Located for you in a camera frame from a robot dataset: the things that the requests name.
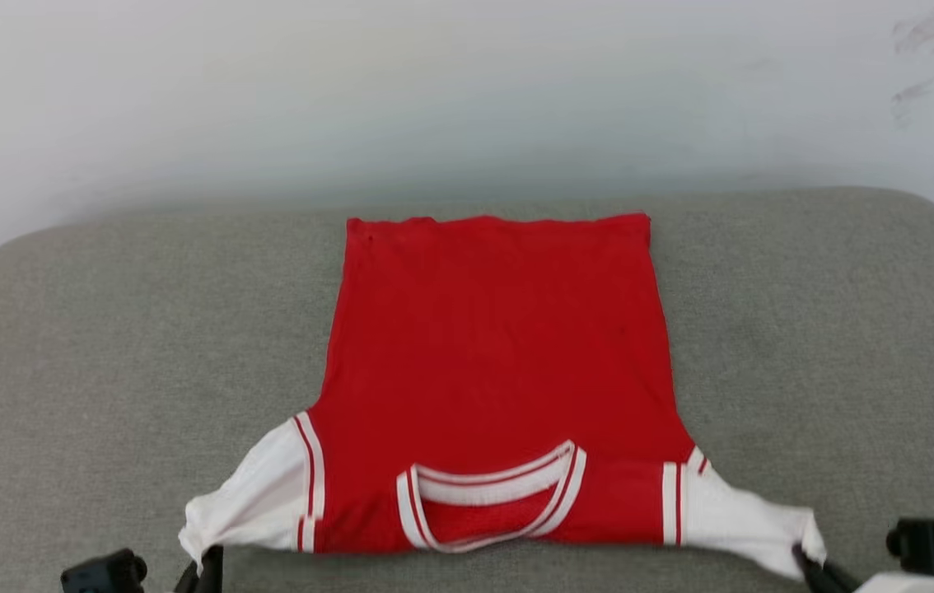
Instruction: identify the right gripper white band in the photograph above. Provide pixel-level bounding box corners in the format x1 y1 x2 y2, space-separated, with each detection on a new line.
791 517 934 593

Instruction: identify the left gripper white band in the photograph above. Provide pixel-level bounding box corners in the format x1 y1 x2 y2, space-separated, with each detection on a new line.
61 545 225 593

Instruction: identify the red and white jersey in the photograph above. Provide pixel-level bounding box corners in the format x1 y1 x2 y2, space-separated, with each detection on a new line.
179 212 829 581

